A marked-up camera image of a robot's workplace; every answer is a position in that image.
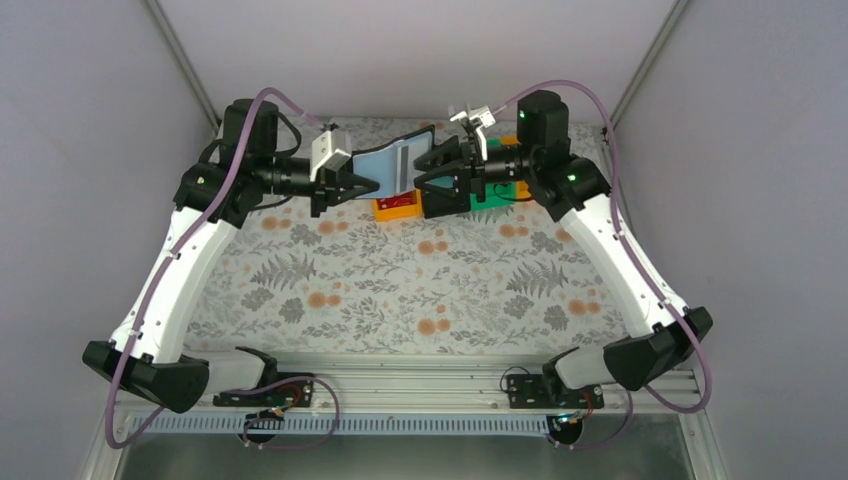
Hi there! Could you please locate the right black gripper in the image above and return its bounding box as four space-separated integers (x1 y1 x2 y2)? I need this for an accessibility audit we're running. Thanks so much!
414 135 537 204

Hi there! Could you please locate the black leather card holder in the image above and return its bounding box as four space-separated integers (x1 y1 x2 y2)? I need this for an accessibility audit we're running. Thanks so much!
352 125 436 199

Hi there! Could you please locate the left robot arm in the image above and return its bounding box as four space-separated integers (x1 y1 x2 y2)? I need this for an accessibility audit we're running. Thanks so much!
82 99 379 413

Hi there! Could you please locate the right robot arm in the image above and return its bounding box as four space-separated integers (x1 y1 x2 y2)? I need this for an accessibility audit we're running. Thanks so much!
414 90 713 407

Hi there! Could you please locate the red VIP cards stack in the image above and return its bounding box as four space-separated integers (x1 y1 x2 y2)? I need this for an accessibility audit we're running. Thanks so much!
376 191 417 210

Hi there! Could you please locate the black bin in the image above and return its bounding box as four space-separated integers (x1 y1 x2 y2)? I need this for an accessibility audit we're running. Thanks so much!
421 192 467 219

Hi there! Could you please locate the green bin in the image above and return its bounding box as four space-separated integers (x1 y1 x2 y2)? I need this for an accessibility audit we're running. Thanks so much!
470 183 516 212

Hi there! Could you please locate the near orange bin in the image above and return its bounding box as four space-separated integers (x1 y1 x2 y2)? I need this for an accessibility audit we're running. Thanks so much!
372 190 423 222

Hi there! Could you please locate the orange bin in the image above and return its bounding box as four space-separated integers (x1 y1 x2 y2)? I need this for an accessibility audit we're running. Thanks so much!
494 135 533 203
372 190 423 222

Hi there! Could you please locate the far orange bin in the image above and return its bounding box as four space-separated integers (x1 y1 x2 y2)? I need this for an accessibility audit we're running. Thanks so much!
494 135 533 203

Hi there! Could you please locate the floral table mat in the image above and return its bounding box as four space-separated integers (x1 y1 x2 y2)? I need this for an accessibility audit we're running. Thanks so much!
177 115 632 356

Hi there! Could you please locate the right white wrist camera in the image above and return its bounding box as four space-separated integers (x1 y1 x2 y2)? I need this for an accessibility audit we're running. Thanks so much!
448 104 496 145

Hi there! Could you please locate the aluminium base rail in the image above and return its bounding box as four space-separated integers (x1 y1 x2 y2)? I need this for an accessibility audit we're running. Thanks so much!
107 351 705 415

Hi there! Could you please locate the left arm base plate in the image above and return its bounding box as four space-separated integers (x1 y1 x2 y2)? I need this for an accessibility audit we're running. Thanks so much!
212 372 315 409

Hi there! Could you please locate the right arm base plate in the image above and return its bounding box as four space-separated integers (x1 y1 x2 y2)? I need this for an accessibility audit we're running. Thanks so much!
504 373 605 410

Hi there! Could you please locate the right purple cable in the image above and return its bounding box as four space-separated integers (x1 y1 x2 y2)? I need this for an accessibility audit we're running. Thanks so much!
490 80 713 453

